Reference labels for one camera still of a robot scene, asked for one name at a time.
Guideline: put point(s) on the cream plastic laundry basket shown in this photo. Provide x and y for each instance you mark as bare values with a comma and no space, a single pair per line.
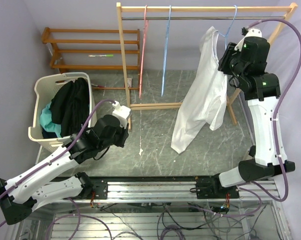
45,89

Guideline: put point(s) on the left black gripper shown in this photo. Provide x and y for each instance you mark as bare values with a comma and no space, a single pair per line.
124,134

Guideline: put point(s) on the brown wooden shoe rack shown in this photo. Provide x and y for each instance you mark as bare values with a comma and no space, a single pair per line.
57,62

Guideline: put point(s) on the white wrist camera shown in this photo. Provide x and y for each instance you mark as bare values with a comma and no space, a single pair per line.
122,113
247,32

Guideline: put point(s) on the wooden clothes rack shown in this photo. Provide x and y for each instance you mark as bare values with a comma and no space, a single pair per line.
288,10

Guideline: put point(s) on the pink wire hanger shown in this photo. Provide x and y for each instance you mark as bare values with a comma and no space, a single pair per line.
145,31

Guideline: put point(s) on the green white pen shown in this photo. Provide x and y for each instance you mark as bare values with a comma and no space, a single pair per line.
101,55

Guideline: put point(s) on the black t shirt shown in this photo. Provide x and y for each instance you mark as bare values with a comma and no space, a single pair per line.
70,107

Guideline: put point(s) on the white t shirt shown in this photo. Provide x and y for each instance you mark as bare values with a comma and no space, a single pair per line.
206,99

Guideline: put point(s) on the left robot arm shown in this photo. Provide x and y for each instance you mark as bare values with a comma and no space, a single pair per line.
33,189

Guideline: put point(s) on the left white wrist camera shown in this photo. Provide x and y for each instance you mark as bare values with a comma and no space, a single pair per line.
122,113

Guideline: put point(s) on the dark blue garment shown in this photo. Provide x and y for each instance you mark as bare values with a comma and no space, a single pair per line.
48,134

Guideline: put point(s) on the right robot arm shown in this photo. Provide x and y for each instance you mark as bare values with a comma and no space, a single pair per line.
246,62

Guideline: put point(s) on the teal t shirt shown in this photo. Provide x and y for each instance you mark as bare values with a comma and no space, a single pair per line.
46,121

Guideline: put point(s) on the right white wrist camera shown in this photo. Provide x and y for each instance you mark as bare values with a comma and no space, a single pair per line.
247,32

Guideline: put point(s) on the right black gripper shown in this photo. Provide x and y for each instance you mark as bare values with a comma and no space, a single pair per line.
224,61

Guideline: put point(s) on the aluminium rail base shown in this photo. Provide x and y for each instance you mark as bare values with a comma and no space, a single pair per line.
176,189

